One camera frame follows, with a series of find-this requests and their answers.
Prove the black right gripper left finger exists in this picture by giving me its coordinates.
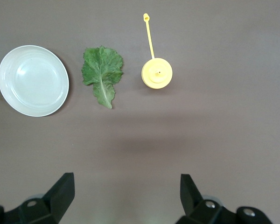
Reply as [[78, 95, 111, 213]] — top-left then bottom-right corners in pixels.
[[0, 172, 75, 224]]

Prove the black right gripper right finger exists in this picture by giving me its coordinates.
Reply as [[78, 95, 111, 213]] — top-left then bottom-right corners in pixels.
[[175, 174, 275, 224]]

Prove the yellow squeeze bottle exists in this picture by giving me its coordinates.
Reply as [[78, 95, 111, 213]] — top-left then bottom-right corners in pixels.
[[141, 13, 173, 90]]

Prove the green lettuce leaf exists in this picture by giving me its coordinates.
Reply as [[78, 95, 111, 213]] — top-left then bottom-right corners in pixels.
[[81, 46, 124, 110]]

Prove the pale beige round plate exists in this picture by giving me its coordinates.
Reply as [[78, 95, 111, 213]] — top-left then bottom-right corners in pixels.
[[0, 45, 70, 117]]

